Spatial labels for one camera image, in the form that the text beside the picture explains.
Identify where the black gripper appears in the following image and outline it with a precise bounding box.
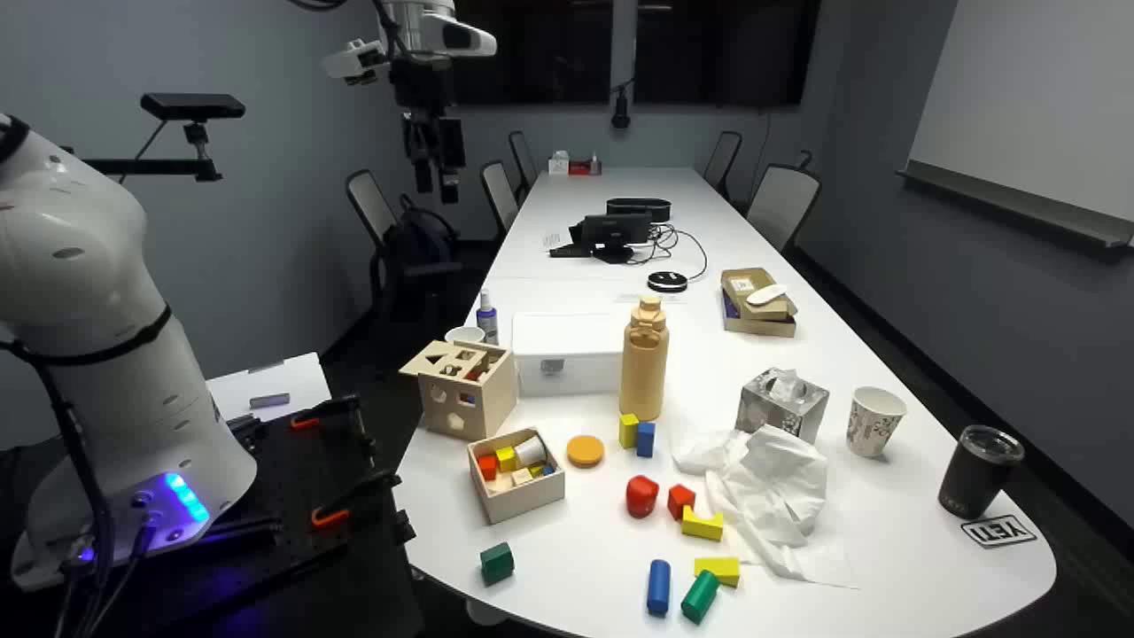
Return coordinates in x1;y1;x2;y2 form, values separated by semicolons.
391;62;463;205

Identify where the wooden shape sorter box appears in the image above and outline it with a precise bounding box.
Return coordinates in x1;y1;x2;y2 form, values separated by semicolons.
399;342;519;439

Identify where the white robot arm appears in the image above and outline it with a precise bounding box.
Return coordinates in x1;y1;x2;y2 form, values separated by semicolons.
0;117;259;594

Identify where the grey chair left near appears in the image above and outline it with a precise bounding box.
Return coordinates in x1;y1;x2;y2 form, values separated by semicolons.
343;171;463;311

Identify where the grey chair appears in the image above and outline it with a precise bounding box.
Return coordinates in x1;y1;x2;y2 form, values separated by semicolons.
749;165;822;251
343;171;463;311

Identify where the small sanitizer bottle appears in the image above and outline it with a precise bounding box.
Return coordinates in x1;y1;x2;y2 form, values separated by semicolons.
474;292;501;343

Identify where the white flat box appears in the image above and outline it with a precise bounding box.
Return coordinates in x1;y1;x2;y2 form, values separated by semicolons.
509;311;624;399

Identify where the black round puck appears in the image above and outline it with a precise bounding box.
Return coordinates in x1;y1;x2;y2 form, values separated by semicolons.
647;271;688;296

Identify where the tan thermos bottle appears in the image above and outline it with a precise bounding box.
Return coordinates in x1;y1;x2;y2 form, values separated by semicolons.
619;298;669;420

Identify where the grey chair far right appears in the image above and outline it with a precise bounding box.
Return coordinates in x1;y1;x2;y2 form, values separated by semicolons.
749;165;822;251

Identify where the wooden box with items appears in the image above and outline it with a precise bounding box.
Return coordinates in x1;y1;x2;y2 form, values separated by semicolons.
718;265;798;338

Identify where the yellow small block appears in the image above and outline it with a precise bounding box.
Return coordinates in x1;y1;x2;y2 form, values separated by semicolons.
619;413;642;449

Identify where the small wooden tray with blocks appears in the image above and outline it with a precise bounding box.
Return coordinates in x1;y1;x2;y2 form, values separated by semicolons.
469;431;568;524

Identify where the orange round disc block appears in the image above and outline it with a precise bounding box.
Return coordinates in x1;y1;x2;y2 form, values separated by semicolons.
568;435;607;470

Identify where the blue small block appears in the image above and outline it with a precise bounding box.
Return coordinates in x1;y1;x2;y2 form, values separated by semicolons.
636;421;656;458

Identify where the red block left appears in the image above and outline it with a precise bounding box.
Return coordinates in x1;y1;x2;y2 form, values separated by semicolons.
624;477;659;517

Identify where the red block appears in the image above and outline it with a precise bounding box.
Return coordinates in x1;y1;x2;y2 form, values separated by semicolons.
666;487;696;523
624;477;659;517

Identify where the grey tissue box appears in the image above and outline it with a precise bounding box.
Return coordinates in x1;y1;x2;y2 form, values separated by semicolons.
736;370;831;444

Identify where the black cart with clamps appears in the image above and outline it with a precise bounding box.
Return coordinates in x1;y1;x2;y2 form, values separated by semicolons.
97;399;423;638

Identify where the green block at table edge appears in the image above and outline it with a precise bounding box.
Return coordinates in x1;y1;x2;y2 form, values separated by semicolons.
477;544;514;585

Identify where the red block right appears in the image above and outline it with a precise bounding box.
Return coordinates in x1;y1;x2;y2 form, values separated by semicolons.
666;487;696;523

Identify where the yellow block middle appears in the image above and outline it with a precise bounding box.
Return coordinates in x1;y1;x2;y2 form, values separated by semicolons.
679;507;724;544

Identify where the white paper cup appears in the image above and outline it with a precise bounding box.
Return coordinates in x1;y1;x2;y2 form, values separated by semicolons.
846;388;909;458

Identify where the blue cylinder block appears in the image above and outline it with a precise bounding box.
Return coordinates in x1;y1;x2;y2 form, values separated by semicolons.
644;561;669;618

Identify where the yellow block front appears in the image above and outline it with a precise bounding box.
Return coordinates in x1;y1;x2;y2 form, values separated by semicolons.
696;556;740;588

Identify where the green long block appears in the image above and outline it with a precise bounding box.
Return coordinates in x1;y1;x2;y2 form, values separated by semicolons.
679;572;718;624

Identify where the whiteboard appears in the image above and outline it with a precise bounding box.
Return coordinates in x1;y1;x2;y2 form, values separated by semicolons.
909;0;1134;251

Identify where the dark metal tumbler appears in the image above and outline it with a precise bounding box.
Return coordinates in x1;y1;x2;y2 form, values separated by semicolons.
938;425;1024;517

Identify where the label sticker on table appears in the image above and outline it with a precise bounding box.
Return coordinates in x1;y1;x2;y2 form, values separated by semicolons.
962;516;1034;550

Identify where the black camera on stand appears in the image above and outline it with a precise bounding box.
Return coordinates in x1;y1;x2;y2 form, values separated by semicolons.
70;91;252;190

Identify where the black device with cables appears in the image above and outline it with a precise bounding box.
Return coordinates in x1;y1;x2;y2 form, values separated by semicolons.
549;198;679;265

